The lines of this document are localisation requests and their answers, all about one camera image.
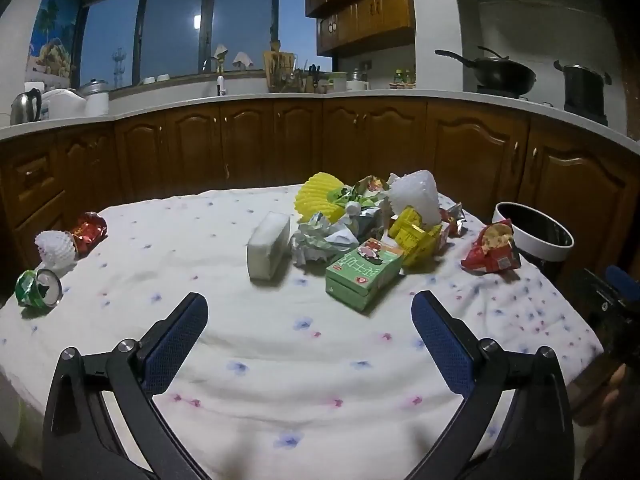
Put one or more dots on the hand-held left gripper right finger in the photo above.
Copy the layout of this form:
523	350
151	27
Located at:
445	347

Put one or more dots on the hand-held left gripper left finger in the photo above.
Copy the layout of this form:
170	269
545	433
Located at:
172	347

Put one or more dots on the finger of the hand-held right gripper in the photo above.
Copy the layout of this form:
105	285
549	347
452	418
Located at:
597	320
622	281

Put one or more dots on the white rimmed black bin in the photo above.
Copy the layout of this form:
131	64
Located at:
542	251

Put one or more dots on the silver foil paper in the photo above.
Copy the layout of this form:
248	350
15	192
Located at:
320	242

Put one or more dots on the green snack packet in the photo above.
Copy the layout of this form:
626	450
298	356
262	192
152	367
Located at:
352	194

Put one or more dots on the yellow foam fruit tray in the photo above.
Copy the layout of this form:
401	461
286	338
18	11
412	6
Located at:
315	195

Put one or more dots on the person's right hand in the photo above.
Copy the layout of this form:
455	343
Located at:
616	387

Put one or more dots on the red snack packet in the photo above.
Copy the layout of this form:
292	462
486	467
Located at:
492	252

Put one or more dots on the white floral tablecloth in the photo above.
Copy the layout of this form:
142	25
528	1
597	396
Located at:
280	320

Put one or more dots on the crumpled yellow carton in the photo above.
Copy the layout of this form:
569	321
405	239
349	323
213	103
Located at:
415	240

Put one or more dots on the green drink carton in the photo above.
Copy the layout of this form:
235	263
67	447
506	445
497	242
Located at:
360	275

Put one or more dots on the small red sachet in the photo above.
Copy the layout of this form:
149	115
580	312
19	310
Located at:
452	220

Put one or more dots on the white tissue pack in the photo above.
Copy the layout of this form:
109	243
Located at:
267	250

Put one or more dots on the red foil wrapper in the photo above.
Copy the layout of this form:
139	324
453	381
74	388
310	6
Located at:
90	232

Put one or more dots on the crushed green can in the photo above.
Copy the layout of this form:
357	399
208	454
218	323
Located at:
31	287

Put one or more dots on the small white foam fruit net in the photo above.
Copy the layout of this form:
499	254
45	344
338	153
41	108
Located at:
52	249

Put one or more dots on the dark stock pot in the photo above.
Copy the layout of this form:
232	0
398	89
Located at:
582	90

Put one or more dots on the black wok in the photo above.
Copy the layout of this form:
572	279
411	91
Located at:
505	75

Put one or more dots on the wooden lower cabinets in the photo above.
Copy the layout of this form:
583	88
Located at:
300	140

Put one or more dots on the wooden cabinets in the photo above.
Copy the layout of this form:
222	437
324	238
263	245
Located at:
300	140
370	10

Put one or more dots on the white pot with steel lid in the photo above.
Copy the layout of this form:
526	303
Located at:
96	102

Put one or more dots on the white rice cooker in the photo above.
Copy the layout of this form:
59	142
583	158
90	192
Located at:
62	105

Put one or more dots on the kitchen faucet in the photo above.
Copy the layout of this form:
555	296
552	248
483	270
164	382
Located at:
220	85

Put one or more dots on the green bottles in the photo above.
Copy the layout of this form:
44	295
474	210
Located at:
404	77

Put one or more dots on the white jar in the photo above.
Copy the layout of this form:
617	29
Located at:
357	82

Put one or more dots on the steel electric kettle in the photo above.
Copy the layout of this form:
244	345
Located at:
25	107

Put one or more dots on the utensil drying rack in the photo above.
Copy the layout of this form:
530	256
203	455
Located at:
280	72

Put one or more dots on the white cloth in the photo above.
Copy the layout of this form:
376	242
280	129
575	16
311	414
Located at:
242	60
221	52

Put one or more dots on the knife block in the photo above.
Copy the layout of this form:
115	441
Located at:
312	80

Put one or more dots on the kitchen window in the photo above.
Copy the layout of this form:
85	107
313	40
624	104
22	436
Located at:
165	35

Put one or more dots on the wooden upper cabinets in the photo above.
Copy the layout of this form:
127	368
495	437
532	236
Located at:
370	10

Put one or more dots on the beach wall poster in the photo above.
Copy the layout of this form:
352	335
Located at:
52	35

